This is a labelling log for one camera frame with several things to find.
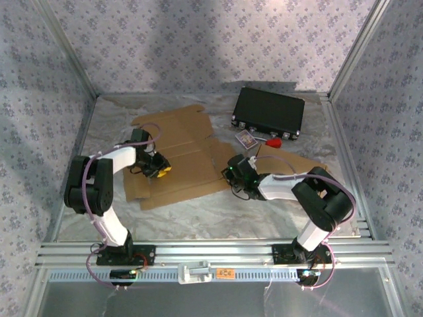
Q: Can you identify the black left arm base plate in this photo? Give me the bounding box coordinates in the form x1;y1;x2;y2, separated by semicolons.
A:
95;243;157;267

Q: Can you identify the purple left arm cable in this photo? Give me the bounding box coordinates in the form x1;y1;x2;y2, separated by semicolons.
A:
81;122;163;292

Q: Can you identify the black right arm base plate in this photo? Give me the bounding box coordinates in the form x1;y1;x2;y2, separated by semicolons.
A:
272;243;333;265

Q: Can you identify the purple playing card deck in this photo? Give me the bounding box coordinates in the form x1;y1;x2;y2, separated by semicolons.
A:
234;129;259;149

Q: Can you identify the grey slotted cable duct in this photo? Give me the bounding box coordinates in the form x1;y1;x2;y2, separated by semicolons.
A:
48;267;300;283

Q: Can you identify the black ribbed metal-cornered case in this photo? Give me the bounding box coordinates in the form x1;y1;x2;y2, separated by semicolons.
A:
231;87;306;142

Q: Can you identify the aluminium corner post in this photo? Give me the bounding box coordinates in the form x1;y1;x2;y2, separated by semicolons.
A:
32;0;100;98
328;0;393;98

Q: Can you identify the aluminium grooved mounting rail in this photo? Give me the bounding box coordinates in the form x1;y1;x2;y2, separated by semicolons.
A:
35;240;397;267

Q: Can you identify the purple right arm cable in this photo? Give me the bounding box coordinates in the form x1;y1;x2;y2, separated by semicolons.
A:
252;155;358;292

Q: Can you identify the white plastic clamp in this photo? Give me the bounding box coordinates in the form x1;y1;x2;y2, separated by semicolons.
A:
177;260;212;285

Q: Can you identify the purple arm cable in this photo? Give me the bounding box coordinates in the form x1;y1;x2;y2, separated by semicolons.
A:
252;155;358;292
81;122;163;292

